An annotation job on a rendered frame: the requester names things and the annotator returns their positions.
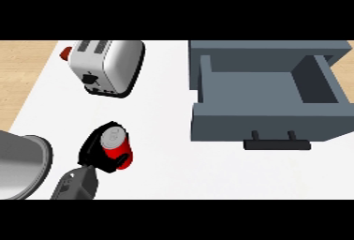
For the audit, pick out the grey metal pot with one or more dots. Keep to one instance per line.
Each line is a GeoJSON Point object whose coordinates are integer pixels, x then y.
{"type": "Point", "coordinates": [21, 167]}

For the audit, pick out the red can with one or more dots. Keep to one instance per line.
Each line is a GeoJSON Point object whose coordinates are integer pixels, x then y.
{"type": "Point", "coordinates": [118, 146]}

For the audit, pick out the white toaster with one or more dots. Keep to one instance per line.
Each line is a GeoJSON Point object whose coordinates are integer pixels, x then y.
{"type": "Point", "coordinates": [108, 66]}

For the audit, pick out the grey cabinet body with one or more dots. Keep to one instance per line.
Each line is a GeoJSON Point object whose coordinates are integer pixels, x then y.
{"type": "Point", "coordinates": [271, 53]}

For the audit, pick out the grey open drawer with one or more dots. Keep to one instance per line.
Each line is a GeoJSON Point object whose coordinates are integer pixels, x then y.
{"type": "Point", "coordinates": [271, 109]}

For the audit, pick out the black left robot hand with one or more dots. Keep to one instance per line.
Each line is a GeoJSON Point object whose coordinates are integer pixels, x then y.
{"type": "Point", "coordinates": [93, 149]}

